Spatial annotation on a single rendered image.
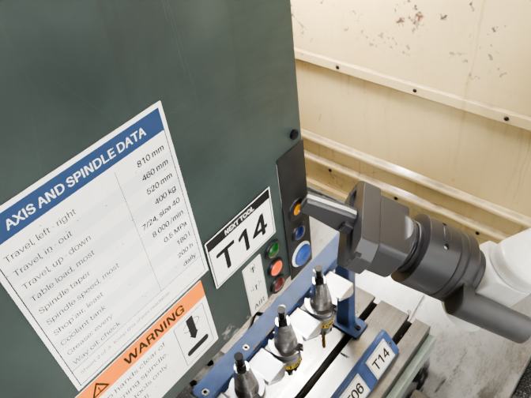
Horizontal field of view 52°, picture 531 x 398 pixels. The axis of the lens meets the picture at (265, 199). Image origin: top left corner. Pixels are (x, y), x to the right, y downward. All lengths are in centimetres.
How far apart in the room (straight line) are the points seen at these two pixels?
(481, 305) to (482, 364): 93
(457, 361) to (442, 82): 73
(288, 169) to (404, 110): 87
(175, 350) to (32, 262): 22
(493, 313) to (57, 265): 47
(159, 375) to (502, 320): 38
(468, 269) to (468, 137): 76
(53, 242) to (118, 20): 16
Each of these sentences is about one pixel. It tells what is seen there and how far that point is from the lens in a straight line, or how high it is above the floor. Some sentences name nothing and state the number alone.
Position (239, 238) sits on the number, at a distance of 57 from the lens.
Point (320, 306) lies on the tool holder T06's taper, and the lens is 106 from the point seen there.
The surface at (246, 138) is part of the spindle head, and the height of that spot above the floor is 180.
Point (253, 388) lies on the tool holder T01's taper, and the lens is 98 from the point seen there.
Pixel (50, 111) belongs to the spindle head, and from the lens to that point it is 37.
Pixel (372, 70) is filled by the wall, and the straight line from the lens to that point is 142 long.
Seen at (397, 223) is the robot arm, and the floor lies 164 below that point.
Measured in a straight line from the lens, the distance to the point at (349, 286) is 112.
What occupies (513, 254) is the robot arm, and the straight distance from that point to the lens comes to 69.
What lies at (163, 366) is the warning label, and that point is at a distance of 58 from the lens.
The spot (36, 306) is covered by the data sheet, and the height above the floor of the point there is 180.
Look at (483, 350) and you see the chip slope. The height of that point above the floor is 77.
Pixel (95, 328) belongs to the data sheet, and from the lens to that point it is 48.
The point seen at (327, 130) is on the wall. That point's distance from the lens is 163.
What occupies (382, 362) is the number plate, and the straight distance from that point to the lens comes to 136.
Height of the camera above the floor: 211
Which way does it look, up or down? 43 degrees down
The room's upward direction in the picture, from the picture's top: 9 degrees counter-clockwise
